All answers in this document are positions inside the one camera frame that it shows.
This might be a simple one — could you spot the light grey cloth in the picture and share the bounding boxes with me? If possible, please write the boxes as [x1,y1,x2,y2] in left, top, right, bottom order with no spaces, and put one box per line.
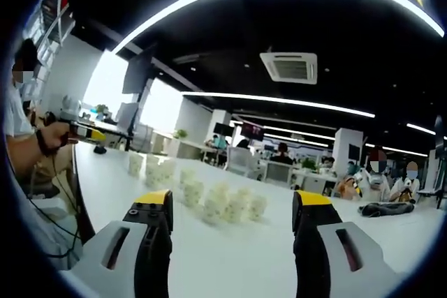
[16,195,85,271]

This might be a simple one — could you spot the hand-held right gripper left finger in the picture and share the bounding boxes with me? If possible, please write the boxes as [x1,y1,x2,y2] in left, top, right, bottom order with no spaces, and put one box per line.
[69,188,175,298]

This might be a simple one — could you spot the black wristband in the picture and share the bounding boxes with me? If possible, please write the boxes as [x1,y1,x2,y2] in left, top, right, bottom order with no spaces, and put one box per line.
[34,129,52,158]

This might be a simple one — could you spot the person's left hand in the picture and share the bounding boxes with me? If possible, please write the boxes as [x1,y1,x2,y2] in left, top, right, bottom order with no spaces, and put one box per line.
[43,124,80,154]

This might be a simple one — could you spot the white mesh office chair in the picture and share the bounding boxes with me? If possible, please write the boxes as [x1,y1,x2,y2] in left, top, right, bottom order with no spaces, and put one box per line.
[226,147,258,175]
[265,162,294,186]

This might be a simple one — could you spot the black stand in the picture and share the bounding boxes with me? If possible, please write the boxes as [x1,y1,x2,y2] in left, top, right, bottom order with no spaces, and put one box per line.
[417,115,447,210]

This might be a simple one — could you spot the dark grey cloth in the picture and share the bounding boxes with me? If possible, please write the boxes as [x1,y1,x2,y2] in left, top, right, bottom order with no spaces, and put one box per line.
[358,201,416,218]

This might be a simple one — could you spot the white table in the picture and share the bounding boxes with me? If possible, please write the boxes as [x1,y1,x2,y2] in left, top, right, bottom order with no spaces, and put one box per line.
[59,140,441,298]

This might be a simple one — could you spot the white wall shelving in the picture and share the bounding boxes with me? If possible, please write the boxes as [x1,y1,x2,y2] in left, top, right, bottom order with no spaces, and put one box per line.
[29,0,76,68]

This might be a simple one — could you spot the hanging black screen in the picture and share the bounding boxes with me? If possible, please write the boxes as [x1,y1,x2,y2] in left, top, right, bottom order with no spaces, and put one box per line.
[122,54,152,95]

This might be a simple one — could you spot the group of white paper cups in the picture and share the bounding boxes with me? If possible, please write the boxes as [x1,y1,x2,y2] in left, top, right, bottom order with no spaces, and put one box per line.
[127,153,269,226]

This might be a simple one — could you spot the person's head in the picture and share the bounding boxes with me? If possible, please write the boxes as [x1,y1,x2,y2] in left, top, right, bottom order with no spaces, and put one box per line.
[12,38,43,87]

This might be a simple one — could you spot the straight ceiling light strip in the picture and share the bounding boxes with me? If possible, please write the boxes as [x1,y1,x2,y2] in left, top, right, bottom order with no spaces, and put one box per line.
[180,90,376,119]

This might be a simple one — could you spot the ceiling air conditioner vent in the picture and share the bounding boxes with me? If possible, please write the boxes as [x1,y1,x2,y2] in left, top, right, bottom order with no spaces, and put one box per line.
[259,52,318,86]

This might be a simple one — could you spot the person's white shirt torso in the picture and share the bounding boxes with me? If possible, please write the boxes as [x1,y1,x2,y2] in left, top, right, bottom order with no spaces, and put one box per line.
[3,85,36,138]

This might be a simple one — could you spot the white pillar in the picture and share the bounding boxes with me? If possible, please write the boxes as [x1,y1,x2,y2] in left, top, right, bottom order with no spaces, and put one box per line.
[331,127,364,170]

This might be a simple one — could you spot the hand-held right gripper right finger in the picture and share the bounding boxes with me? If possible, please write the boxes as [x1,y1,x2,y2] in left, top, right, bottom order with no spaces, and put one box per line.
[291,189,406,298]

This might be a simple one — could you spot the dark display screen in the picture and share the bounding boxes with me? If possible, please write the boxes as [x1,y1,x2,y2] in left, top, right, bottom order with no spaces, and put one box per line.
[240,123,265,141]

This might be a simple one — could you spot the person's tan trousers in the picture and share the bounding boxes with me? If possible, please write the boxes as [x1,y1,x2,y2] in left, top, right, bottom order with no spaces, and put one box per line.
[15,154,75,187]

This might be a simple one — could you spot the black cable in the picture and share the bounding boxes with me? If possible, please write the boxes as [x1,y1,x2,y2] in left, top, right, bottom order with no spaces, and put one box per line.
[27,153,82,258]

